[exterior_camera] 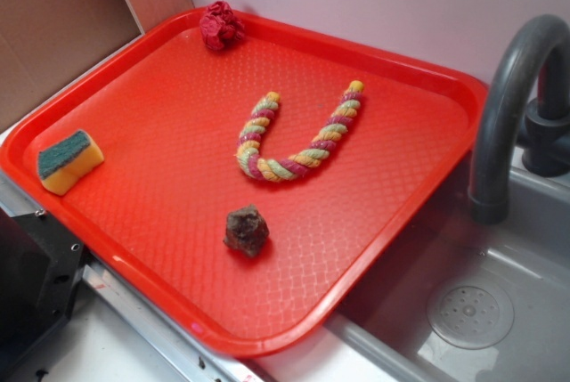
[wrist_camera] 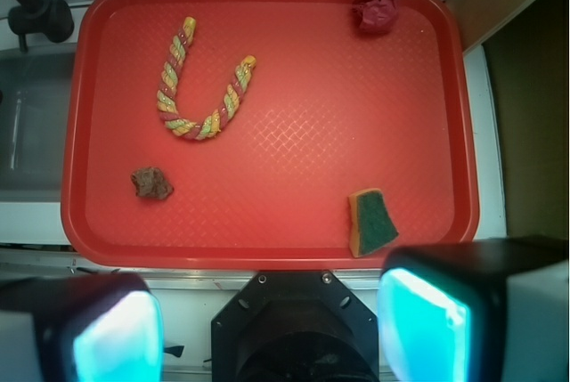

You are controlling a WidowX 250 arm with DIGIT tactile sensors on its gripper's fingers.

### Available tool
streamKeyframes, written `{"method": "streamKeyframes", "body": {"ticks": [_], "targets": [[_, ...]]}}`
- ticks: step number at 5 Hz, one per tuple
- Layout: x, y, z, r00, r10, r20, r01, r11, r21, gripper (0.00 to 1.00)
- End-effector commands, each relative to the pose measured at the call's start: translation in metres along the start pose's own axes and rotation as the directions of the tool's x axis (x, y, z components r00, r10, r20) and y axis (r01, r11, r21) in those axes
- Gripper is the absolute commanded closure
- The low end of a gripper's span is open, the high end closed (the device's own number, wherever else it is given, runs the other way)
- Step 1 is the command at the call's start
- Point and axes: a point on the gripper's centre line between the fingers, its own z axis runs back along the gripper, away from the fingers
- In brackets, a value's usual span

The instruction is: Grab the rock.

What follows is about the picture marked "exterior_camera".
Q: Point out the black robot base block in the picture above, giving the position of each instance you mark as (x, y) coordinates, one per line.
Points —
(41, 266)

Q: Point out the dark brown rock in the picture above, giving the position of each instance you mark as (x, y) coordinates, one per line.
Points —
(246, 231)

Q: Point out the red plastic tray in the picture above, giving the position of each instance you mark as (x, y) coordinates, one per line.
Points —
(166, 113)

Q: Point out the crumpled red paper ball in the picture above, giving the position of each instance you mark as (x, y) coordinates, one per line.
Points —
(219, 26)

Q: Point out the grey plastic sink basin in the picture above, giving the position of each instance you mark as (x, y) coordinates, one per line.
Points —
(384, 316)

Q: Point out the yellow sponge green scourer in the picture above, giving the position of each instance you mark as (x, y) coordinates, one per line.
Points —
(62, 165)

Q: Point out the round sink drain strainer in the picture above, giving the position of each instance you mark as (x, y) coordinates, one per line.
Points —
(470, 313)

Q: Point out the grey curved faucet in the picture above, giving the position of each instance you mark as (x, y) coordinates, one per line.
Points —
(528, 106)

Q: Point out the brown cardboard panel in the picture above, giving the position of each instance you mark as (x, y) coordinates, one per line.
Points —
(47, 44)

